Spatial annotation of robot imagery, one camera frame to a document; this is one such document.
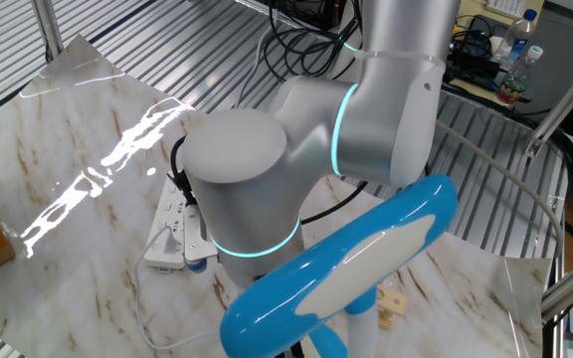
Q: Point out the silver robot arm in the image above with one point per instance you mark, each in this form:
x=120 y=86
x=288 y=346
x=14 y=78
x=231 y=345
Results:
x=247 y=189

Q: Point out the white power strip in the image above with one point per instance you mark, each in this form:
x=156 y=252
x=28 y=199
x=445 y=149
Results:
x=164 y=219

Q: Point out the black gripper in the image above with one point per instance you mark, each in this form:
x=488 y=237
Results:
x=290 y=352

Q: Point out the wooden test tube rack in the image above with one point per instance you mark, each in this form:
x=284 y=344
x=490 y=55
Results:
x=391 y=301

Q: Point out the plastic bottle blue cap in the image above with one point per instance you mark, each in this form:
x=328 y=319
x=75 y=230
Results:
x=515 y=35

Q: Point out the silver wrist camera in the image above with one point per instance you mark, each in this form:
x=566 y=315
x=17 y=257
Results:
x=197 y=238

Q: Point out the aluminium frame post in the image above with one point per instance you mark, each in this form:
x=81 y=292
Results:
x=565 y=94
x=48 y=25
x=572 y=288

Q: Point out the plastic bottle white cap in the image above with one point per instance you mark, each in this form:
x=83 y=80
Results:
x=517 y=79

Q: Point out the blue and white desk lamp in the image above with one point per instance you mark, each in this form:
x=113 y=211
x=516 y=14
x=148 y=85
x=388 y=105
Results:
x=326 y=283

